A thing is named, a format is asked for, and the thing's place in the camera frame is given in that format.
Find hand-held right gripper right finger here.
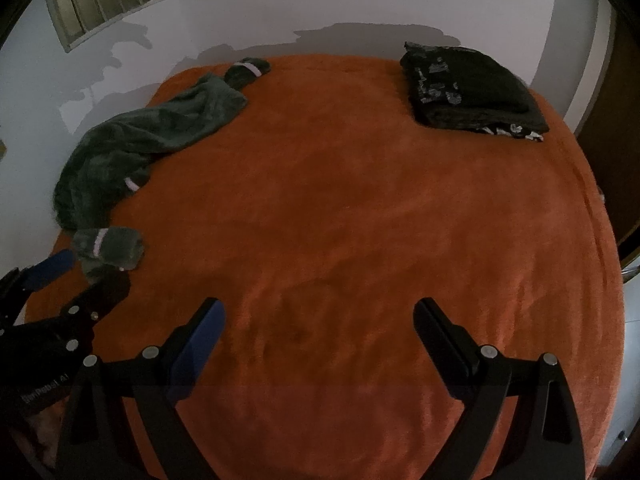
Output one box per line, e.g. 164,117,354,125
412,297,587,480

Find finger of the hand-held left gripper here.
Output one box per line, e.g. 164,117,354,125
0,249,76,333
55,273,132,354

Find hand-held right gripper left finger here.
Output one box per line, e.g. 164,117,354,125
54,297,225,480

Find green fleece pants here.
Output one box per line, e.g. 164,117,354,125
70,74,249,283

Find folded black printed clothes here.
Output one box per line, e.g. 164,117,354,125
399,41,550,143

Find orange blanket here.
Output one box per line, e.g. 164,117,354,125
22,54,626,480

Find white panel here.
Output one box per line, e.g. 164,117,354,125
597,252,640,466

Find green fleece top striped cuffs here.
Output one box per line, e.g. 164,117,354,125
54,57,273,233

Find barred window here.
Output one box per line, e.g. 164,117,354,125
42,0,172,52

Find brown wooden door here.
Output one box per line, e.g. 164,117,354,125
575,5,640,261

